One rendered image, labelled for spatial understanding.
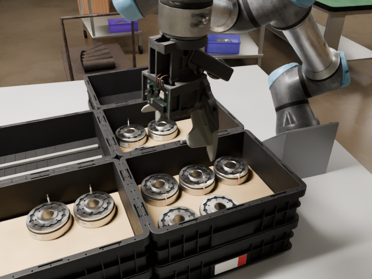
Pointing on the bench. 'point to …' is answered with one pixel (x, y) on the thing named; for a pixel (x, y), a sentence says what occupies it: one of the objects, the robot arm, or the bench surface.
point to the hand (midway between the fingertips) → (185, 139)
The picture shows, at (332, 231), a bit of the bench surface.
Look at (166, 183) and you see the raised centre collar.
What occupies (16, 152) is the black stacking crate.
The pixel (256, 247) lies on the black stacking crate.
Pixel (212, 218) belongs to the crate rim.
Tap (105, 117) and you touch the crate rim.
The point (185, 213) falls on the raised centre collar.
